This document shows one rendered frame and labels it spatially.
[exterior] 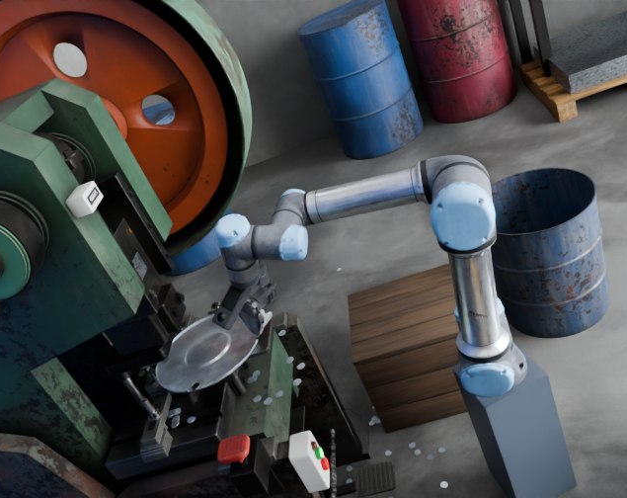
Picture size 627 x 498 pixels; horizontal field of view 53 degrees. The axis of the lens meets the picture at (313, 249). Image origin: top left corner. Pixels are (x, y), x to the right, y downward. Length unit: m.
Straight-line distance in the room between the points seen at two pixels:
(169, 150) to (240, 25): 2.95
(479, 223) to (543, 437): 0.79
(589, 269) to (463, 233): 1.15
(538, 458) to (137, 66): 1.47
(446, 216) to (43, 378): 0.97
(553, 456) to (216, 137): 1.25
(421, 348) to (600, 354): 0.65
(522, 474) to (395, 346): 0.53
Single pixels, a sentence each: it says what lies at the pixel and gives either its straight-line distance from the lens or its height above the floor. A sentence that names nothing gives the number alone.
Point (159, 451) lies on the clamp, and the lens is 1.56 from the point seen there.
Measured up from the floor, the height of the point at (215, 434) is 0.70.
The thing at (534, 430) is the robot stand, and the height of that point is 0.29.
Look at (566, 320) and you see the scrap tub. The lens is 2.40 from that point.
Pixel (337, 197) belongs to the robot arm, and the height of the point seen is 1.07.
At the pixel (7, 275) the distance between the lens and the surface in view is 1.25.
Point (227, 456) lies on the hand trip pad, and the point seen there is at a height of 0.76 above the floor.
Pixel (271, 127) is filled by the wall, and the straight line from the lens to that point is 4.86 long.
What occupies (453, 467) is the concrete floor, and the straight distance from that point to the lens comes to 2.15.
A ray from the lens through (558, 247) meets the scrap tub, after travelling 2.19.
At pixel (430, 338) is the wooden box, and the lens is 2.04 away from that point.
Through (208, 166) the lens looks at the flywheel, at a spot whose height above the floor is 1.13.
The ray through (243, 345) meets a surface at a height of 0.78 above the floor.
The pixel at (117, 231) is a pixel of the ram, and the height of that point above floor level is 1.16.
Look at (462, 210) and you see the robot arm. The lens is 1.20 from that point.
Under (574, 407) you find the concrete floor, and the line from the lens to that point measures 2.22.
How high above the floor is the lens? 1.66
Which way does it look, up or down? 29 degrees down
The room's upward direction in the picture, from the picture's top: 25 degrees counter-clockwise
